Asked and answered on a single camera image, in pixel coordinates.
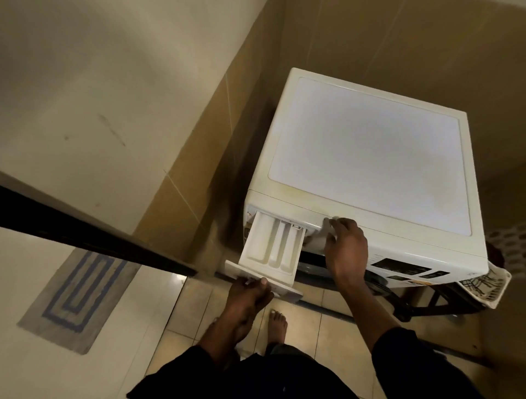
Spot person's right forearm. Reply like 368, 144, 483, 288
339, 279, 485, 399

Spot dark floor threshold strip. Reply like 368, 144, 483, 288
213, 271, 494, 367

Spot dark-edged door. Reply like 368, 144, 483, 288
0, 170, 199, 277

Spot person's left hand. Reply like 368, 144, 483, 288
224, 277, 275, 326

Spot white washing machine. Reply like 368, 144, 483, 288
242, 67, 490, 306

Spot white detergent drawer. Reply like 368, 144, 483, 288
224, 212, 307, 304

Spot person's dark trousers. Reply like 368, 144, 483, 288
230, 343, 359, 399

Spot person's right hand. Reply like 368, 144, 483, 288
323, 218, 370, 289

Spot person's left forearm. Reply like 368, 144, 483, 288
127, 308, 255, 399

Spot person's left foot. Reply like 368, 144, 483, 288
211, 304, 259, 351

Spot white perforated plastic basket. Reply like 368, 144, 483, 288
456, 263, 513, 310

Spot blue patterned floor mat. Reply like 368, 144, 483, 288
17, 248, 143, 356

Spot dark plastic stool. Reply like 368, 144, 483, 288
386, 242, 507, 324

